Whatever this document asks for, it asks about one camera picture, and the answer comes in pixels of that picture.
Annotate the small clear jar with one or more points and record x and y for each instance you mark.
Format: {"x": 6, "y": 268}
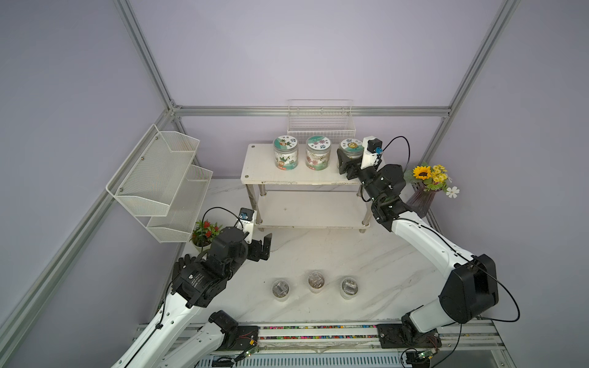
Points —
{"x": 280, "y": 290}
{"x": 349, "y": 288}
{"x": 316, "y": 282}

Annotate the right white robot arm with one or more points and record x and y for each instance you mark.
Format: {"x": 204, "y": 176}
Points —
{"x": 470, "y": 285}

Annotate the white mesh wall rack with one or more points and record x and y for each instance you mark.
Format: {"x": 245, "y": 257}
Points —
{"x": 161, "y": 186}

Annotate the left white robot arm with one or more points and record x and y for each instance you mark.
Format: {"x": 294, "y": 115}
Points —
{"x": 197, "y": 282}

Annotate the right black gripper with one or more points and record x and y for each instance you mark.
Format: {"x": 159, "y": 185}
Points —
{"x": 347, "y": 165}

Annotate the seed jar purple flower lid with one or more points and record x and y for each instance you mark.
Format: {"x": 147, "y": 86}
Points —
{"x": 318, "y": 152}

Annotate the seed jar green plant lid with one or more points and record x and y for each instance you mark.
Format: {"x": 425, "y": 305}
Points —
{"x": 286, "y": 152}

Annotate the sunflower bouquet in dark vase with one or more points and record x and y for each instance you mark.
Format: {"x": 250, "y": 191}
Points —
{"x": 428, "y": 181}

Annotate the small red flower pot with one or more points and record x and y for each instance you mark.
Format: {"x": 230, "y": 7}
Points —
{"x": 204, "y": 233}

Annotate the seed jar sunflower lid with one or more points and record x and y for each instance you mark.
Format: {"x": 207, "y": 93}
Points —
{"x": 352, "y": 148}

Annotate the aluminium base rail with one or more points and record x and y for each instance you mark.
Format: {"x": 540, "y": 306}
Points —
{"x": 338, "y": 344}

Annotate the white two-tier shelf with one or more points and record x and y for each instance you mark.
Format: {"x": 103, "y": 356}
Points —
{"x": 301, "y": 198}

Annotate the white wire basket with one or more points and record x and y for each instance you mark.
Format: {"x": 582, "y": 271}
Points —
{"x": 330, "y": 118}

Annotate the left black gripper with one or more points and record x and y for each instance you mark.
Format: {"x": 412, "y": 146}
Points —
{"x": 255, "y": 254}

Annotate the black rubber glove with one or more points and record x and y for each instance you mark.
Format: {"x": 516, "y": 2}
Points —
{"x": 182, "y": 263}

